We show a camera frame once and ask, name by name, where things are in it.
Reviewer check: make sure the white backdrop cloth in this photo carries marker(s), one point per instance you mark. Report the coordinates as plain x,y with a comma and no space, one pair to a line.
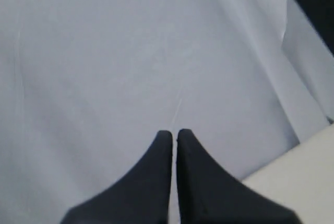
86,85

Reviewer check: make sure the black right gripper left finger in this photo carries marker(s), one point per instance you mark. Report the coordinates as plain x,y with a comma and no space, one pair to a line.
141,196

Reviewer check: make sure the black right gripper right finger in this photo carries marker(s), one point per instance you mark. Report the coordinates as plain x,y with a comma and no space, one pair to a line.
209,194

